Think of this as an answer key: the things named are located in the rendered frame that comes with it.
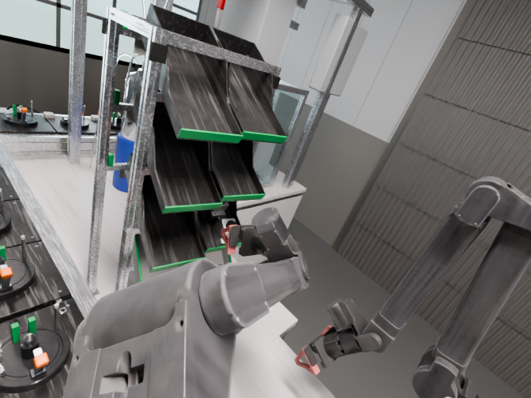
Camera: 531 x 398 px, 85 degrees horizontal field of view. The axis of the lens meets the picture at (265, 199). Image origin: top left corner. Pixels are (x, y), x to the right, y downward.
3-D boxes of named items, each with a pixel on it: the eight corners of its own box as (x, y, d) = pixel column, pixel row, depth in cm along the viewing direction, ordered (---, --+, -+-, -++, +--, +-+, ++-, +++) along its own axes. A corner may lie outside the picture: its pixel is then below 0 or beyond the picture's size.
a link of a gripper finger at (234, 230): (214, 219, 71) (235, 227, 63) (239, 218, 75) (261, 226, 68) (212, 245, 71) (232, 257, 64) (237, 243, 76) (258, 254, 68)
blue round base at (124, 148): (150, 191, 154) (159, 144, 142) (120, 195, 142) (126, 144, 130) (136, 177, 161) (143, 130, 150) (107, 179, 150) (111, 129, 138)
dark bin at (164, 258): (202, 261, 73) (214, 249, 68) (149, 273, 65) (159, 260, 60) (172, 171, 84) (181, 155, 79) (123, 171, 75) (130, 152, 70)
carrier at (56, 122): (105, 136, 172) (107, 115, 166) (57, 135, 154) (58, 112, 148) (88, 120, 184) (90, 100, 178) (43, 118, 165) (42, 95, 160)
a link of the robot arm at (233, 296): (80, 401, 17) (242, 352, 15) (67, 305, 19) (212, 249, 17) (270, 298, 58) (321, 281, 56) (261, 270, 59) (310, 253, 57)
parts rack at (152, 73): (211, 290, 109) (287, 69, 74) (110, 340, 82) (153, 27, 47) (180, 256, 119) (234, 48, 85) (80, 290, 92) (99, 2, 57)
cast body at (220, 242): (231, 246, 81) (242, 234, 77) (216, 248, 79) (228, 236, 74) (223, 219, 85) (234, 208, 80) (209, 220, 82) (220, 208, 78)
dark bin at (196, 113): (238, 144, 59) (256, 118, 54) (176, 139, 51) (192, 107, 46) (197, 54, 70) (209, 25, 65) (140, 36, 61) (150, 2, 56)
